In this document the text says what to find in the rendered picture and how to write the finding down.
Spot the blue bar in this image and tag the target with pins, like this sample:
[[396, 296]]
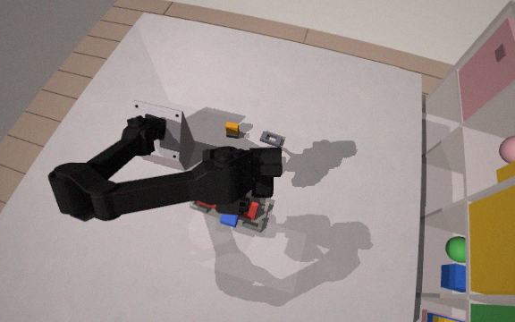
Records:
[[229, 220]]

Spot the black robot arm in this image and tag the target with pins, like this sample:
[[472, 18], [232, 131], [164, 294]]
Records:
[[223, 178]]

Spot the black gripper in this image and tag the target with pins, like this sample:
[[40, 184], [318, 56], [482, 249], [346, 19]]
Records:
[[263, 187]]

